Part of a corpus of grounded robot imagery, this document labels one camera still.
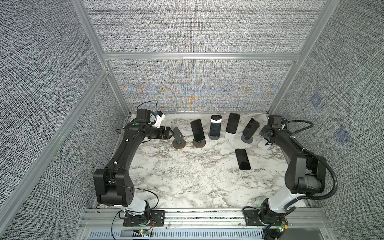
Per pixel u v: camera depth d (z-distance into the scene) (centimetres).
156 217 74
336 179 41
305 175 47
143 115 65
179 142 97
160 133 73
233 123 99
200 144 102
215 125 99
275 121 72
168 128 75
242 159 100
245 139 103
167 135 74
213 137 103
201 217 75
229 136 104
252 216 73
